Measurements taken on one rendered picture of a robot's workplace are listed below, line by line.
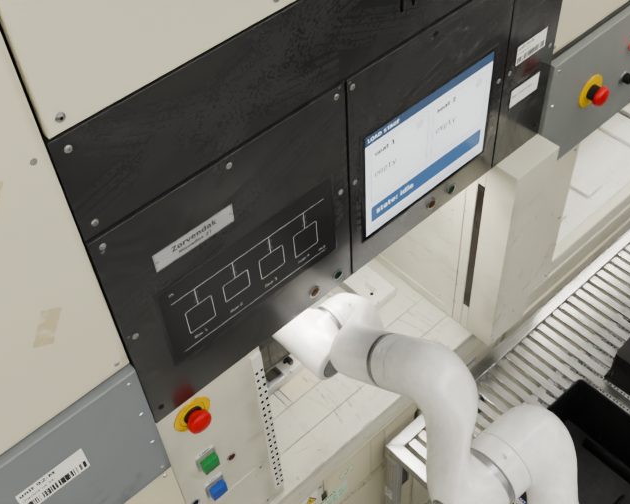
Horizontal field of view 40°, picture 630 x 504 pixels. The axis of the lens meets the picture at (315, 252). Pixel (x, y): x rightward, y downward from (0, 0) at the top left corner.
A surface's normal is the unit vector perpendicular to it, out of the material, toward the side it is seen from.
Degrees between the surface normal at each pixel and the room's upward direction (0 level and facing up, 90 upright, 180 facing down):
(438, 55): 90
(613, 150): 0
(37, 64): 90
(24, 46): 90
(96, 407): 90
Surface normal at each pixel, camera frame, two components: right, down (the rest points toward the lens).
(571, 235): -0.05, -0.65
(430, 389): -0.55, 0.18
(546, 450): 0.35, -0.14
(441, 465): -0.81, -0.25
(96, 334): 0.67, 0.54
